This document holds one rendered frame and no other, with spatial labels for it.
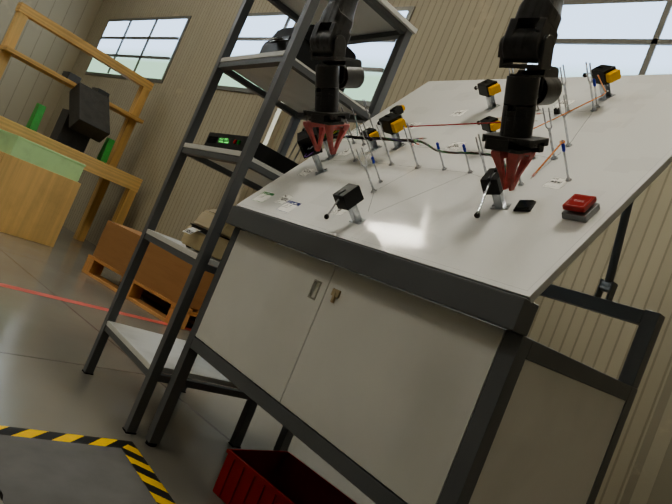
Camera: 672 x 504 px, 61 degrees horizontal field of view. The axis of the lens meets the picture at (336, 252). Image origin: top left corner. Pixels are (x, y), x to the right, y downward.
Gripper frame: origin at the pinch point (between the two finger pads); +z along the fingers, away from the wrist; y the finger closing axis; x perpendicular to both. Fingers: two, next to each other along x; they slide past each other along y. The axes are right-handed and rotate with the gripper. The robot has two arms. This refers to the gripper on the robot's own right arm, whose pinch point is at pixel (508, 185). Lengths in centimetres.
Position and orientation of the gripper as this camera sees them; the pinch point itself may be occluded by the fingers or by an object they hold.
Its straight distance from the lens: 111.5
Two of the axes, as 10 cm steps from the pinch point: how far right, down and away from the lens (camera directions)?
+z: -0.4, 9.5, 3.2
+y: -7.0, -2.6, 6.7
